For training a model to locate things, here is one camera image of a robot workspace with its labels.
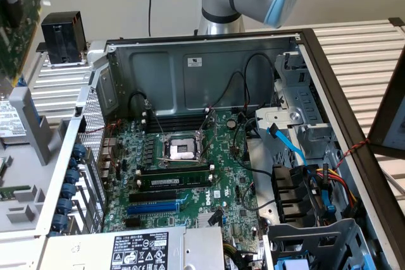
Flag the green graphics card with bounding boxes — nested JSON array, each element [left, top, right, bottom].
[[0, 0, 51, 77]]

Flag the metal socket cover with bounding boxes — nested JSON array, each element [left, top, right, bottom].
[[196, 107, 220, 159]]

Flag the CPU socket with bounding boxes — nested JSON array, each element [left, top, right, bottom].
[[158, 132, 206, 169]]

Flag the thin metal locking lever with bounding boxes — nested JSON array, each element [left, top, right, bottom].
[[144, 99, 167, 137]]

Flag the open metal PC case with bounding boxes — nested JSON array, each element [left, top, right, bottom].
[[34, 28, 405, 270]]

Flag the green motherboard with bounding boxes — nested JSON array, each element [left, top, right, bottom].
[[97, 108, 268, 257]]

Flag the RAM stick in motherboard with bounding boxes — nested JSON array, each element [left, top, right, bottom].
[[136, 172, 215, 192]]

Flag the long black expansion slot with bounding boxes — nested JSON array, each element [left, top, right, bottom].
[[128, 189, 178, 204]]

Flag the silver chipset heatsink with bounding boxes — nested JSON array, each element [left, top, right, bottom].
[[196, 212, 222, 228]]

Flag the metal drive cage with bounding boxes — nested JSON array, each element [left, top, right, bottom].
[[254, 51, 335, 146]]

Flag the blue expansion slot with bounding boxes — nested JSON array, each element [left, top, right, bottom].
[[125, 200, 182, 216]]

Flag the black plastic fan shroud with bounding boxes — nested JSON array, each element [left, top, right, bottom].
[[270, 163, 314, 224]]

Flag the silver USB port block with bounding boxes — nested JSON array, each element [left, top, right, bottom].
[[99, 169, 115, 187]]

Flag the black plastic box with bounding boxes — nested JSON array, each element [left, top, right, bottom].
[[40, 10, 89, 66]]

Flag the grey disk bay cage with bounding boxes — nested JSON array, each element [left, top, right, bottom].
[[263, 218, 379, 270]]

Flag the grey parts rack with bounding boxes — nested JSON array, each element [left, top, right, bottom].
[[0, 86, 72, 236]]

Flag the grey power supply unit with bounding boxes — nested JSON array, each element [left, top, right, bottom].
[[37, 225, 227, 270]]

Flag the dark framed panel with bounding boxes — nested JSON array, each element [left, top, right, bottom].
[[366, 49, 405, 159]]

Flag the hard disk with label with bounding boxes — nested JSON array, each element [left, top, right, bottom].
[[0, 92, 28, 144]]

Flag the loose green RAM stick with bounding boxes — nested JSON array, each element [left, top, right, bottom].
[[0, 185, 32, 200]]

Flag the black wire loop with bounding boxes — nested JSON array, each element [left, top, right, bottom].
[[243, 52, 281, 109], [211, 71, 247, 109]]

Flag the short black wire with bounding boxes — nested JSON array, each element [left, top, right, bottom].
[[128, 90, 150, 116]]

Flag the thick black wire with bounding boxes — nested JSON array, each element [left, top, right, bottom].
[[232, 117, 276, 178]]

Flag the blue SATA wire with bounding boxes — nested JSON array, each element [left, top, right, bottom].
[[305, 167, 337, 214], [266, 123, 309, 167]]

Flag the red black twisted wire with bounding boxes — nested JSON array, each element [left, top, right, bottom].
[[82, 119, 124, 157], [333, 138, 371, 169]]

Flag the black intrusion switch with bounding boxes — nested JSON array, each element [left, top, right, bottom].
[[75, 105, 87, 134]]

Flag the black yellow wire bundle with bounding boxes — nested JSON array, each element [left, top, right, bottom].
[[223, 240, 263, 270]]

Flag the yellow red power wire bundle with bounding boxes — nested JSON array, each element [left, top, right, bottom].
[[316, 163, 365, 219]]

